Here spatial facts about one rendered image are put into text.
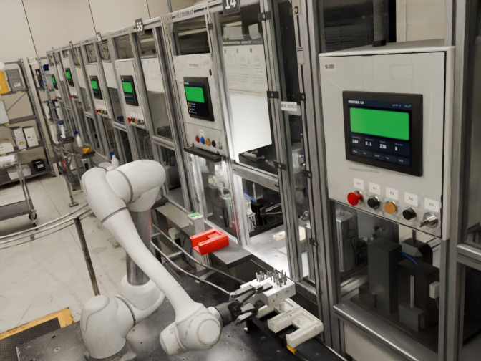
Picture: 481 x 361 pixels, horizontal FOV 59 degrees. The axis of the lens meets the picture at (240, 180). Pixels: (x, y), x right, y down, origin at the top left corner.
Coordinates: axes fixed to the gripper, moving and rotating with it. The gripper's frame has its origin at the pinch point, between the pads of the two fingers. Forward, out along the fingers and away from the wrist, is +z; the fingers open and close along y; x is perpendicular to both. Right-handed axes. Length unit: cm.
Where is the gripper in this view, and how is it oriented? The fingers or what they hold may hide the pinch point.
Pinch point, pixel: (264, 294)
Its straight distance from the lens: 166.1
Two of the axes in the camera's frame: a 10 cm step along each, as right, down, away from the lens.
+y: -1.4, -9.4, -3.3
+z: 8.4, -2.9, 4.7
